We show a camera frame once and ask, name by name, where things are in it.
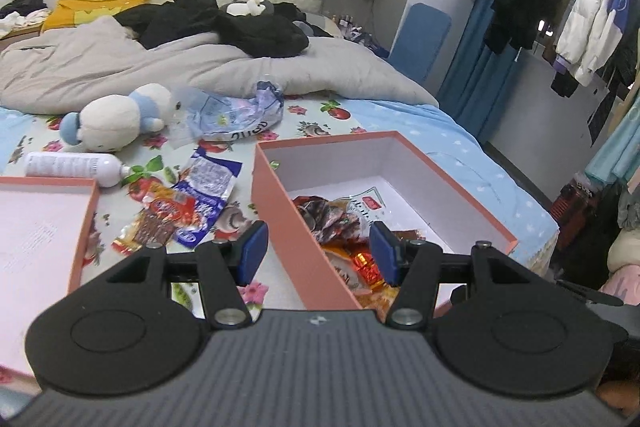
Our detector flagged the white purple puffer jacket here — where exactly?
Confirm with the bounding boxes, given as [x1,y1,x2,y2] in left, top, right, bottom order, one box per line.
[551,0,639,88]

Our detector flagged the person's right hand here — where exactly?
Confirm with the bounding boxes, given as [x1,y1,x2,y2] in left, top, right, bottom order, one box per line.
[596,378,632,412]

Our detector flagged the wooden bedside table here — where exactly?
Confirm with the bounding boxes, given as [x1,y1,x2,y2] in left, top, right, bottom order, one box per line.
[0,24,43,54]

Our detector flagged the teal hanging garment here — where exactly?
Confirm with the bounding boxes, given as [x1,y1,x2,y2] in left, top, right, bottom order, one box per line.
[584,94,640,186]

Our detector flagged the heap of dark white clothes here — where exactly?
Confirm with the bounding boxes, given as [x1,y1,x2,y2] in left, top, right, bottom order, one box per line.
[0,0,52,34]

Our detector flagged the dark red suitcase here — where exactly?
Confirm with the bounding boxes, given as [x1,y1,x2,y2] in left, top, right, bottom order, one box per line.
[549,179,604,241]

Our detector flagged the dark hanging garments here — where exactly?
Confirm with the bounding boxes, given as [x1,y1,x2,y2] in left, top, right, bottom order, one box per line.
[587,0,640,148]

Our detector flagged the red packet with oval logo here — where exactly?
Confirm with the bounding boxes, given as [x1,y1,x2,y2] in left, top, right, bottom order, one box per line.
[141,186,207,229]

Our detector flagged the blue white snack packet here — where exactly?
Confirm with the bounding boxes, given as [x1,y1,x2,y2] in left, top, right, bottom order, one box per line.
[172,147,244,249]

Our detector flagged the crumpled purple white bag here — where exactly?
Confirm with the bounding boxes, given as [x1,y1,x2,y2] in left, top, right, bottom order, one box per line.
[250,80,287,134]

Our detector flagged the yellow blanket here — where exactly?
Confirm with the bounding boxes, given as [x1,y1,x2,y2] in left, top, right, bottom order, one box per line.
[40,0,152,34]

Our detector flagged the cream cushion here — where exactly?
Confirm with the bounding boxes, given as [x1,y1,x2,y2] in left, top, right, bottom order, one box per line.
[604,227,640,281]

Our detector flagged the blue curtain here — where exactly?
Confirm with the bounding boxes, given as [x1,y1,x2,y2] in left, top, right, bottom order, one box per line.
[437,0,522,148]

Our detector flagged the purple brown snack packet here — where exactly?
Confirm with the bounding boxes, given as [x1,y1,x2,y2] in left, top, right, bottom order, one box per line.
[292,196,361,249]

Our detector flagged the white packet with red label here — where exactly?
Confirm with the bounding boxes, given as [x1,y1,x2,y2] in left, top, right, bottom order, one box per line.
[349,189,389,229]

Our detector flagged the orange snack packet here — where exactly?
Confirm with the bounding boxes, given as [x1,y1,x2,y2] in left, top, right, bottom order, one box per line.
[322,244,402,311]

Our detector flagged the pink cloth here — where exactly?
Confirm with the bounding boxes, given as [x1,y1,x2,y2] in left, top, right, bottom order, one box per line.
[597,267,640,309]

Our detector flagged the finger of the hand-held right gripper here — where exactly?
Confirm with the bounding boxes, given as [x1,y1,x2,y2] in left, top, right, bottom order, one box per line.
[556,279,626,307]

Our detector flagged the red foil candy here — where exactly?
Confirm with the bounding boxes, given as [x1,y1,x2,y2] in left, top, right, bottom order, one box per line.
[352,252,384,281]

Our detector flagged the shallow pink box lid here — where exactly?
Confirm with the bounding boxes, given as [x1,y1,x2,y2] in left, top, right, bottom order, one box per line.
[0,176,101,380]

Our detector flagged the grey duvet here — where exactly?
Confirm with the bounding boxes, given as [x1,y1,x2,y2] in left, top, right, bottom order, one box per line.
[0,16,441,115]

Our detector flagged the clear plastic bag blue print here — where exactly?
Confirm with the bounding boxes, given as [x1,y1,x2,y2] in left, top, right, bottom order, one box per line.
[167,87,263,144]

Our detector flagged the white plastic bottle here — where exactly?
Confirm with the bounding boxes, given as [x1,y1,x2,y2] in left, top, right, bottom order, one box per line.
[24,152,132,188]

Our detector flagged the floral bed sheet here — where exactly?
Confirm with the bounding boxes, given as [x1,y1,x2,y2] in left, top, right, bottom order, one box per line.
[0,99,561,313]

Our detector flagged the black white plush toy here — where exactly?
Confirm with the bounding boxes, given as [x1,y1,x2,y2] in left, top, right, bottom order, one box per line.
[219,0,277,18]

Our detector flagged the deep pink cardboard box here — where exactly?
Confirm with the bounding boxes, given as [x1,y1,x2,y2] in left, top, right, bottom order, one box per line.
[250,130,521,315]

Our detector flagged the blue white plush toy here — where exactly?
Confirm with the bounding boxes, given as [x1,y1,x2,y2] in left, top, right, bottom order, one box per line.
[59,83,177,154]

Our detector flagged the gold candy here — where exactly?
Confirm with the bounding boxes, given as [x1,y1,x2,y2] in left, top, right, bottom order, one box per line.
[111,227,146,257]

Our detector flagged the dark brown snack packet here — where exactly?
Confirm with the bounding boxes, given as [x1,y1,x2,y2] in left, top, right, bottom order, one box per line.
[134,209,177,249]

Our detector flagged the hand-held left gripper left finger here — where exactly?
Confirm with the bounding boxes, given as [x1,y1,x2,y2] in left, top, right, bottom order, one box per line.
[75,221,270,331]

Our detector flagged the pile of black clothing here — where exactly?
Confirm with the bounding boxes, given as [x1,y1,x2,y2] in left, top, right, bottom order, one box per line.
[114,0,311,58]

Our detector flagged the blue cushioned panel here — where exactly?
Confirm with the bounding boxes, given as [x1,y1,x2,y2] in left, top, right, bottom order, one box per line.
[388,3,453,86]

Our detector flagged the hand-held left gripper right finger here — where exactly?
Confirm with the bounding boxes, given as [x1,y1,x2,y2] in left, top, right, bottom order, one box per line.
[369,223,566,331]

